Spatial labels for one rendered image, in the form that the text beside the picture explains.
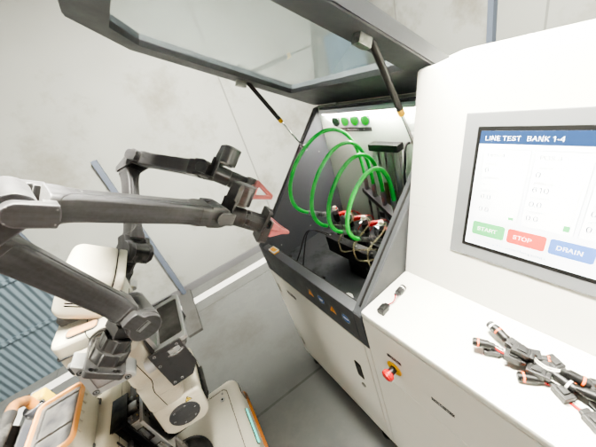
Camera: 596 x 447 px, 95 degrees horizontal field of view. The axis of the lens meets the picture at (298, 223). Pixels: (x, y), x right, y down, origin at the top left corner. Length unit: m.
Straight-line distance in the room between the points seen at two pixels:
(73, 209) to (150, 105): 2.16
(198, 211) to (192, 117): 2.08
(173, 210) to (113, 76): 2.12
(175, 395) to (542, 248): 1.14
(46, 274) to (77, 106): 2.16
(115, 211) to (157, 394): 0.71
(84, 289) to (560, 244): 0.96
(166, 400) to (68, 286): 0.64
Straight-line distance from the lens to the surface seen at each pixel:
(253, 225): 0.81
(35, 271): 0.65
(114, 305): 0.75
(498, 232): 0.79
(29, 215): 0.57
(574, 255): 0.77
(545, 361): 0.81
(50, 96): 2.75
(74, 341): 0.97
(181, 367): 1.08
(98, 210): 0.62
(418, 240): 0.91
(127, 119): 2.70
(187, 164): 1.04
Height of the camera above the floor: 1.65
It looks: 29 degrees down
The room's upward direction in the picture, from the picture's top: 19 degrees counter-clockwise
